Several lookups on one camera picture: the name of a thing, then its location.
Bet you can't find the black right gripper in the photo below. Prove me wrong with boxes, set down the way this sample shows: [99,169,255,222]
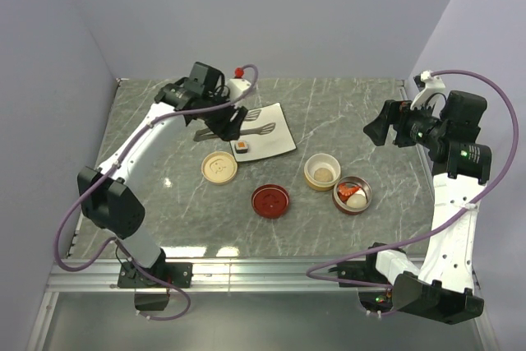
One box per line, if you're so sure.
[363,98,448,148]

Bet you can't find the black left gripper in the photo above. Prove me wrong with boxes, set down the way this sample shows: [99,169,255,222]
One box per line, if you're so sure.
[202,88,248,142]

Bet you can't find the salmon sushi roll toy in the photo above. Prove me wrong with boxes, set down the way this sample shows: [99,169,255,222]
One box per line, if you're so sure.
[234,141,250,155]

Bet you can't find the metal food tongs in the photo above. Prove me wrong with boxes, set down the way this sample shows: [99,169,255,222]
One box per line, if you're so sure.
[193,109,276,142]

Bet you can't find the red shrimp toy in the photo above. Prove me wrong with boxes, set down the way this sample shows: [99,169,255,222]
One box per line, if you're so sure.
[338,183,361,201]

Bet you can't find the steamed bun toy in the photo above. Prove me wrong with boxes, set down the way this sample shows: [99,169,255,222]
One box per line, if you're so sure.
[313,168,333,183]

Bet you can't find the white egg toy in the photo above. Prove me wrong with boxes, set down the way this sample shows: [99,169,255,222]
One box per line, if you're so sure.
[346,193,367,210]

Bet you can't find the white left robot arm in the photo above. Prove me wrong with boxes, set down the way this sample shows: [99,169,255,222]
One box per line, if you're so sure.
[77,74,256,287]

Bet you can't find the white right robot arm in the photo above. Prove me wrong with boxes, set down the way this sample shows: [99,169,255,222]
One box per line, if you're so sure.
[362,71,492,325]

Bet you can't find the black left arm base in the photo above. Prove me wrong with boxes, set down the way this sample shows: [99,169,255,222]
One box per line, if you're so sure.
[115,247,193,321]

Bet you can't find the beige round lid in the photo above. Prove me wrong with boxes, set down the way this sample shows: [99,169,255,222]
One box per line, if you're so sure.
[201,151,238,185]

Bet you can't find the white square plate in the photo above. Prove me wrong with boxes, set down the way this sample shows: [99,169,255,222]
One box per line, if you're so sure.
[230,103,297,163]

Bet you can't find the beige white-lined bowl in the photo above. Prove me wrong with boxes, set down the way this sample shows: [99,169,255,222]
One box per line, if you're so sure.
[303,153,341,192]

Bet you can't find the red round lid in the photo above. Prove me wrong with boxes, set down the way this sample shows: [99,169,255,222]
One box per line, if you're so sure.
[251,184,290,219]

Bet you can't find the steel-lined red bowl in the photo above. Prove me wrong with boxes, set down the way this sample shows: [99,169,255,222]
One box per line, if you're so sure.
[332,176,372,215]

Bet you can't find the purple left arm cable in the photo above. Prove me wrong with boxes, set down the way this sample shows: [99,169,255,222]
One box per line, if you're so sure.
[53,63,259,321]

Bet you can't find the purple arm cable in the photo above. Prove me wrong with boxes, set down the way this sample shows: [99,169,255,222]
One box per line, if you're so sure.
[306,69,519,316]
[53,63,259,321]

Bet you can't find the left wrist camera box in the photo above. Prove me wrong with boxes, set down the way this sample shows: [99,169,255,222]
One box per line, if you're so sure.
[189,62,224,90]

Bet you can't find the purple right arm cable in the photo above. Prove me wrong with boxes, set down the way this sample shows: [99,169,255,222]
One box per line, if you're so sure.
[306,69,519,316]

